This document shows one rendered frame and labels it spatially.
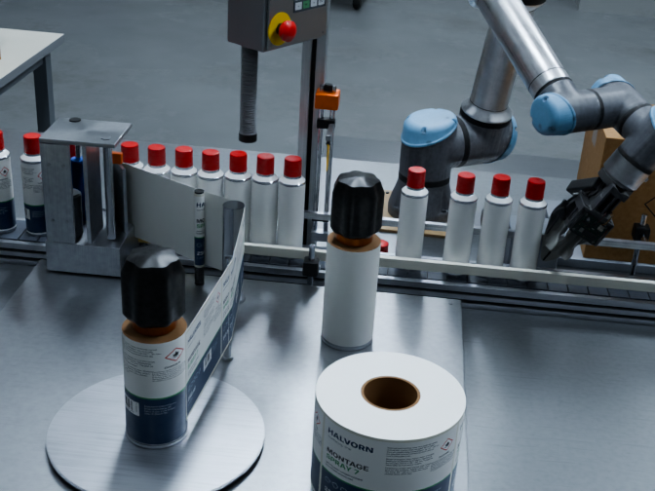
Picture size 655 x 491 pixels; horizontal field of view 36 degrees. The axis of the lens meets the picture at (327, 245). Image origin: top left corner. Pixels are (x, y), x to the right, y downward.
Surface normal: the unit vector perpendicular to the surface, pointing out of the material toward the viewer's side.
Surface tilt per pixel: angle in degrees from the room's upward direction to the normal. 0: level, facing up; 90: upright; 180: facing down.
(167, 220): 90
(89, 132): 0
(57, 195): 90
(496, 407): 0
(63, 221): 90
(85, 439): 0
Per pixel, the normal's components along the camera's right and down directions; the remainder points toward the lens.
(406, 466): 0.15, 0.46
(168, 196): -0.56, 0.35
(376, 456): -0.23, 0.43
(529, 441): 0.06, -0.89
